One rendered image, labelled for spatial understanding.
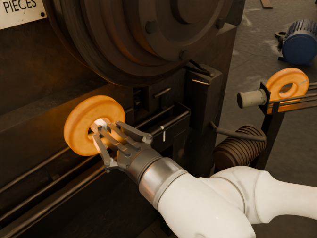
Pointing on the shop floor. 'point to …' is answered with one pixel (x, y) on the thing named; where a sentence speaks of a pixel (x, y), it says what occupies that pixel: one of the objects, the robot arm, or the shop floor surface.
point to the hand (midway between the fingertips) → (95, 121)
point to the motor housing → (238, 149)
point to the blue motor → (300, 43)
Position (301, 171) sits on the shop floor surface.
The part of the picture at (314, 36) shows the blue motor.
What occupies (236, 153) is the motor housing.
